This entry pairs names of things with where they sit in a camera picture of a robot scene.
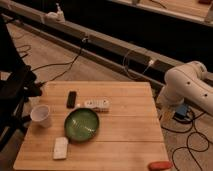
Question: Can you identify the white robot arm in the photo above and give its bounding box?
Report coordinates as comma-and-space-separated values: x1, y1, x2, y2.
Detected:
157, 61, 213, 115

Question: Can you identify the white power strip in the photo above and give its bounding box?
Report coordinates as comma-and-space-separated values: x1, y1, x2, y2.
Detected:
84, 99, 110, 112

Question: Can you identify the black rectangular remote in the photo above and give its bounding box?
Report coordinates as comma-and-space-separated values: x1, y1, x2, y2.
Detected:
66, 91, 77, 108

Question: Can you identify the green bowl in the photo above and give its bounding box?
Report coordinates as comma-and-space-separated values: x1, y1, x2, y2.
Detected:
64, 108, 99, 142

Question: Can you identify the white sponge block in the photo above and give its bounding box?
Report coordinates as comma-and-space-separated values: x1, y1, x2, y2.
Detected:
53, 137, 68, 160

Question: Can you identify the blue power box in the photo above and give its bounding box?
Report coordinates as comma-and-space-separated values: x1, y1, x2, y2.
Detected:
175, 104, 189, 119

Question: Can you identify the black chair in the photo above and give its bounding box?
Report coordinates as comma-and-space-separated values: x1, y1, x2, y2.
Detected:
0, 15, 42, 152

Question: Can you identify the black floor cable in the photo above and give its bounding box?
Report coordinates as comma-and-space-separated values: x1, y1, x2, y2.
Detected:
31, 39, 88, 83

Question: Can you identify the long metal rail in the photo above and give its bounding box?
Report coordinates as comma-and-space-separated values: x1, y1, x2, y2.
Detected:
0, 0, 213, 88

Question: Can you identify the white object on rail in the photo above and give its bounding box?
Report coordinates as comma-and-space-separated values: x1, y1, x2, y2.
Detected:
46, 4, 65, 22

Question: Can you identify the black cable right floor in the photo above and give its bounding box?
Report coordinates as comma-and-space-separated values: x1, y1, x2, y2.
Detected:
161, 109, 213, 171

